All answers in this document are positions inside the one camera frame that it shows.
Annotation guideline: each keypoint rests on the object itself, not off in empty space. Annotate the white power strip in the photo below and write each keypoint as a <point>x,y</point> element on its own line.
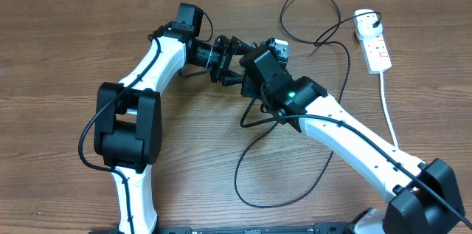
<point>376,55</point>

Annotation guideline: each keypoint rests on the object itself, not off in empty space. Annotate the white USB wall charger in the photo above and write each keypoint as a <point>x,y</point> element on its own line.
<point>367,24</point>

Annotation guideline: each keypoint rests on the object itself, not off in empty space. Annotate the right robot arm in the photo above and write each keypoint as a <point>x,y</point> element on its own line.
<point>419,197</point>

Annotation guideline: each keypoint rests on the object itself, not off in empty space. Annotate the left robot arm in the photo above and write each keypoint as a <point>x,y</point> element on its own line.
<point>128,120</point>

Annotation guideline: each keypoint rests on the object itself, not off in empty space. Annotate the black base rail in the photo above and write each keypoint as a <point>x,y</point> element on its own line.
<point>317,228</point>

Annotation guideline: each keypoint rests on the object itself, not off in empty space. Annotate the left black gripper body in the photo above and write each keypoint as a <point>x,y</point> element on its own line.
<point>221,57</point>

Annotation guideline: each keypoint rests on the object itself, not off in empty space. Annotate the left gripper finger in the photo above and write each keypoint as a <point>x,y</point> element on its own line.
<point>229,78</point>
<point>239,47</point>

